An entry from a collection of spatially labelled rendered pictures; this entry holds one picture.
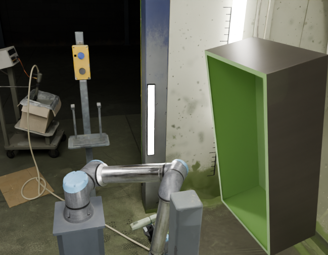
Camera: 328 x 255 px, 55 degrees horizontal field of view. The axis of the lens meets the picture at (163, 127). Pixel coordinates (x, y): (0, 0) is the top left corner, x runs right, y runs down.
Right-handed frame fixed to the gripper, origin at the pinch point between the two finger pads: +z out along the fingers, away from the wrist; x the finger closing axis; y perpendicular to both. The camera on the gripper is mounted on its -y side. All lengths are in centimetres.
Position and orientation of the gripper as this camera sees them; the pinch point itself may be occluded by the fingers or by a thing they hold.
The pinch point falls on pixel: (146, 223)
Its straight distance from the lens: 254.4
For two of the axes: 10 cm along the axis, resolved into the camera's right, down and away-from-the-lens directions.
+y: 2.0, 8.6, 4.8
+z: -3.7, -3.9, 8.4
